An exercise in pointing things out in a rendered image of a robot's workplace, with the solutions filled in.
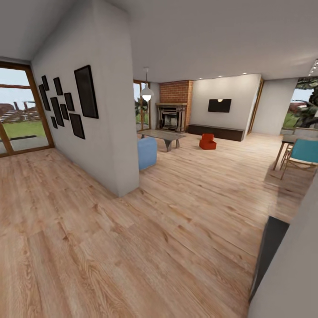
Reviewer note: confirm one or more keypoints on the wood fireplace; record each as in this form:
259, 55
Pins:
171, 118

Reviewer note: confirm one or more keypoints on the door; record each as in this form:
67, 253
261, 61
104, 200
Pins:
23, 123
142, 107

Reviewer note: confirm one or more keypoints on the fixed window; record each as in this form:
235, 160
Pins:
303, 106

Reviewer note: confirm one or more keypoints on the cabinet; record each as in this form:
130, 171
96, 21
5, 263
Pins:
220, 132

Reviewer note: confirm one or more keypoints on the storage box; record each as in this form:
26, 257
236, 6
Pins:
207, 136
207, 144

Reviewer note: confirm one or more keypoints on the coffee table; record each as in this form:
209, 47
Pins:
167, 136

